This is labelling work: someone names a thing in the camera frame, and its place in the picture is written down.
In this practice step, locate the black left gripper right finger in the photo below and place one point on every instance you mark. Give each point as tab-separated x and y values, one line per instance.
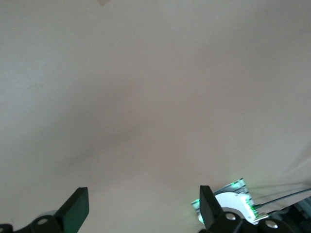
209	211

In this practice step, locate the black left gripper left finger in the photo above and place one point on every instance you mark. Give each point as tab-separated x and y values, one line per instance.
75	211

